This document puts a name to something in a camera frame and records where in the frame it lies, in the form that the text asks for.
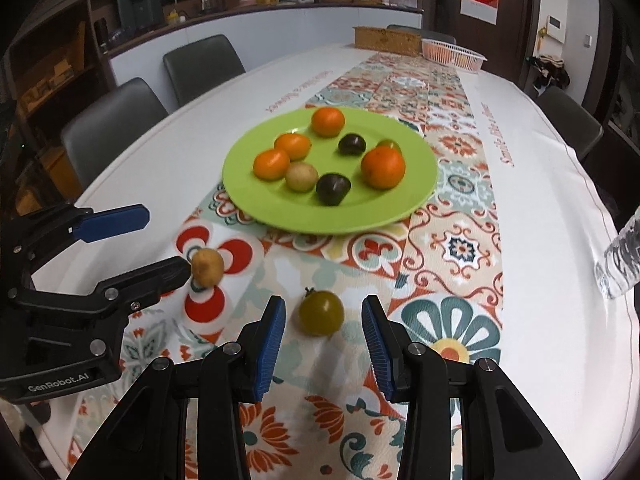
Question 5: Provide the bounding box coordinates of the small tan fruit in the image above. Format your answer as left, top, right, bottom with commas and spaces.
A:
191, 248, 224, 288

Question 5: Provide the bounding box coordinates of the small orange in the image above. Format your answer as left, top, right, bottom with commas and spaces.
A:
253, 148, 291, 181

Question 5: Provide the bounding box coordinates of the green tomato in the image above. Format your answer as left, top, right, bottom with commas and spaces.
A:
297, 288, 345, 337
376, 139, 401, 153

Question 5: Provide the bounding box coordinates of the tan round fruit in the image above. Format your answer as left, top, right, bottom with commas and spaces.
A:
284, 162, 319, 193

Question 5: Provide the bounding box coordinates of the small orange kumquat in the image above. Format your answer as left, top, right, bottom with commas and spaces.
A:
273, 132, 312, 162

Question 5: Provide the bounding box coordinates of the dark plum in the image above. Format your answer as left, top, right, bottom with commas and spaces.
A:
316, 172, 352, 206
337, 133, 367, 156

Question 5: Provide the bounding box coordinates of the large orange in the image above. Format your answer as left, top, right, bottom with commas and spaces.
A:
310, 106, 345, 138

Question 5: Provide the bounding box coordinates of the medium orange tangerine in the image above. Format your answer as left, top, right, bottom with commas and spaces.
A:
360, 146, 406, 191

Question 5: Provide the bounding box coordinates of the dark chair near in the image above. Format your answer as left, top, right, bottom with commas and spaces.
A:
61, 77, 168, 188

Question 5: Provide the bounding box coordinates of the dark chair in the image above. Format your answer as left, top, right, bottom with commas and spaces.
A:
61, 77, 168, 188
163, 35, 245, 106
536, 86, 603, 160

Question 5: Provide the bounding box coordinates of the patterned table runner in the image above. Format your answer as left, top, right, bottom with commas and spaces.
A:
64, 49, 505, 480

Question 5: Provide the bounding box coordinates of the clear water bottle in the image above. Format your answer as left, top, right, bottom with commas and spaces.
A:
594, 210, 640, 299

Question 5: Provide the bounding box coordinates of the dark chair far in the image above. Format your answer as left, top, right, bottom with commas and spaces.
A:
163, 35, 245, 106

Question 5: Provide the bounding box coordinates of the black coffee machine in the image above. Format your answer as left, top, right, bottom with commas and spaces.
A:
116, 0, 165, 32

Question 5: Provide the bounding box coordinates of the dark chair right side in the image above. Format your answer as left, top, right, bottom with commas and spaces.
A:
536, 86, 603, 160

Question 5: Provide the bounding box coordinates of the clear plastic fruit container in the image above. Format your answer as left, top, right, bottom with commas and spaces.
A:
422, 39, 487, 74

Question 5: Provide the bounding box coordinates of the dark wooden door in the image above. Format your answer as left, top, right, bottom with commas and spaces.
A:
430, 0, 539, 86

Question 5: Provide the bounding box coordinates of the dark chair table end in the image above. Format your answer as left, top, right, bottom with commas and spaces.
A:
387, 24, 457, 44

